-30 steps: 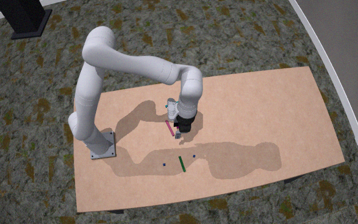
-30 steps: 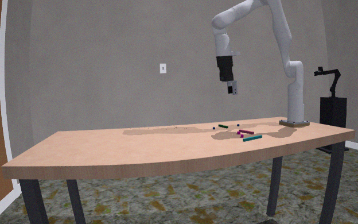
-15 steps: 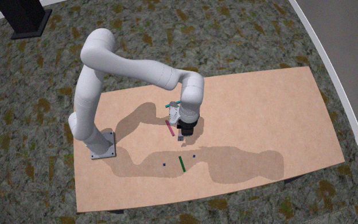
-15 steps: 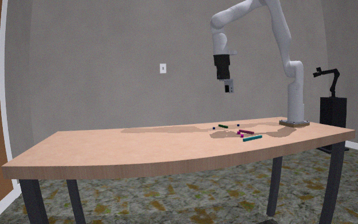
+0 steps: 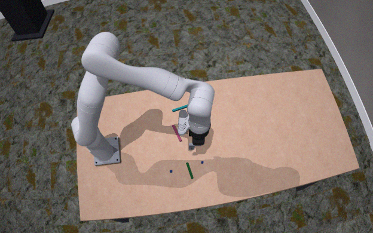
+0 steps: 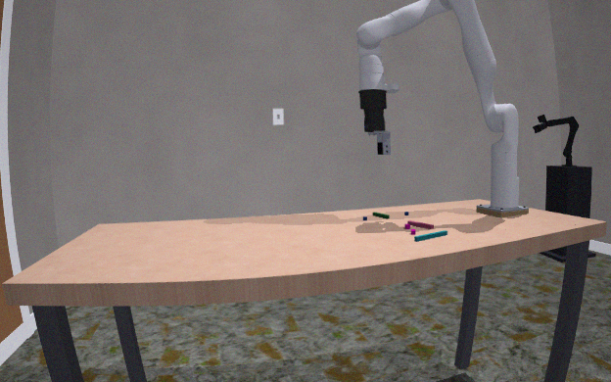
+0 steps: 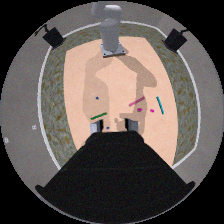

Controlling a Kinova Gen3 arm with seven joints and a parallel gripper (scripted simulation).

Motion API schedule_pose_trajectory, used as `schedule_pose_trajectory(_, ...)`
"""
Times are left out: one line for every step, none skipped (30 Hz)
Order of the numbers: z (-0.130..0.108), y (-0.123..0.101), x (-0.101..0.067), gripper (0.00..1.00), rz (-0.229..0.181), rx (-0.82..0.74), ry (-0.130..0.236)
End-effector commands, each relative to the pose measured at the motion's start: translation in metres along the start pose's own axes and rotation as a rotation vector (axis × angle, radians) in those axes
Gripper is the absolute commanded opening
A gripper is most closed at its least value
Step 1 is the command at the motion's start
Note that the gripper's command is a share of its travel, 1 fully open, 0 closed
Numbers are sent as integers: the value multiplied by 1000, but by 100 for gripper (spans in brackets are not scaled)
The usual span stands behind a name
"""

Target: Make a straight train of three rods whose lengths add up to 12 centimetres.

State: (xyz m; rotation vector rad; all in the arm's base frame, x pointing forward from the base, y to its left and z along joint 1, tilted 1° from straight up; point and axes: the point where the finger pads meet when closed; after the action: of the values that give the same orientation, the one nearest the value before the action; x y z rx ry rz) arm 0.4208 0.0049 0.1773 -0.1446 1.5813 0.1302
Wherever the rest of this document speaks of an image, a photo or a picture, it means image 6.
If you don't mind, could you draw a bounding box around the turquoise rod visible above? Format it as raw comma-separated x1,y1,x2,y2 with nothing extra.
414,230,447,242

